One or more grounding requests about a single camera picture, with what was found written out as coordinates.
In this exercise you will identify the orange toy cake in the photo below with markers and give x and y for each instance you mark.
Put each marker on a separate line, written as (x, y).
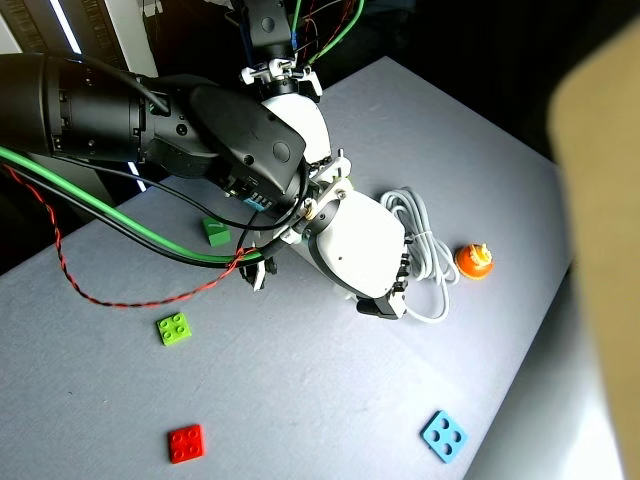
(470, 265)

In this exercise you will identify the grey upright panel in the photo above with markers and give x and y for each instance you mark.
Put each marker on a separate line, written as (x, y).
(9, 40)

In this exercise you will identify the blurred beige panel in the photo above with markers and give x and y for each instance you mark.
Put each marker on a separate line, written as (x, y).
(600, 200)

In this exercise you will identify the lime green toy brick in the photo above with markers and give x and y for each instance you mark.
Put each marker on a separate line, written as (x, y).
(174, 329)

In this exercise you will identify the red toy brick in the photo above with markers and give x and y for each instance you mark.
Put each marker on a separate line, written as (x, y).
(186, 444)

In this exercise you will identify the white upright post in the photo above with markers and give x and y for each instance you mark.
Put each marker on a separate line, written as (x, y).
(132, 35)

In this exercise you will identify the green number cube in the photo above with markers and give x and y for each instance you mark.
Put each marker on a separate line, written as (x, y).
(220, 237)

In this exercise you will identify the blue four-hole block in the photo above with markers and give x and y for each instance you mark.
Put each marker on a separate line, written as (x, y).
(445, 436)

